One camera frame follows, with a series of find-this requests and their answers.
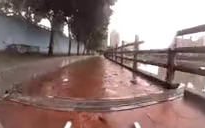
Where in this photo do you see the low wide building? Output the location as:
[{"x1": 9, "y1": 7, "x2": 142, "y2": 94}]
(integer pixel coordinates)
[{"x1": 168, "y1": 35, "x2": 205, "y2": 49}]

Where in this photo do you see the grey drain channel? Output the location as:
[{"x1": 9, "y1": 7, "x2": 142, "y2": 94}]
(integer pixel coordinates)
[{"x1": 3, "y1": 87, "x2": 186, "y2": 113}]

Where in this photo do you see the pale blue wall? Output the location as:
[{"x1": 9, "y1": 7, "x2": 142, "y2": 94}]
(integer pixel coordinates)
[{"x1": 0, "y1": 7, "x2": 86, "y2": 56}]

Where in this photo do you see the wooden railing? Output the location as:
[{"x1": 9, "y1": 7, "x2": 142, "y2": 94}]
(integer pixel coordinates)
[{"x1": 103, "y1": 22, "x2": 205, "y2": 90}]

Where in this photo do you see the tall pale building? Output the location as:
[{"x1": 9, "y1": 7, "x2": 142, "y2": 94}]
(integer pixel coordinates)
[{"x1": 109, "y1": 29, "x2": 121, "y2": 48}]

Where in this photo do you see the dark parked car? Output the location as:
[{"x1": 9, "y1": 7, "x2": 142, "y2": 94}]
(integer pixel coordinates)
[{"x1": 4, "y1": 43, "x2": 41, "y2": 56}]

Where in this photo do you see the water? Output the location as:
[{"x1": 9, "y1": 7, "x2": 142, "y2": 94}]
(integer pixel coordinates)
[{"x1": 136, "y1": 59, "x2": 205, "y2": 96}]

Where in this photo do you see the grey paved strip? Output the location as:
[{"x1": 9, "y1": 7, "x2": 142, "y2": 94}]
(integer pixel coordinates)
[{"x1": 0, "y1": 54, "x2": 98, "y2": 103}]

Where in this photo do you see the row of trees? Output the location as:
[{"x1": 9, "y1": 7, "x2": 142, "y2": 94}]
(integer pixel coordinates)
[{"x1": 0, "y1": 0, "x2": 118, "y2": 57}]

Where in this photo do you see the robot's own part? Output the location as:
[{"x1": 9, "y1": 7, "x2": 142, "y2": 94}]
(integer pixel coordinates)
[
  {"x1": 133, "y1": 121, "x2": 142, "y2": 128},
  {"x1": 63, "y1": 120, "x2": 73, "y2": 128}
]

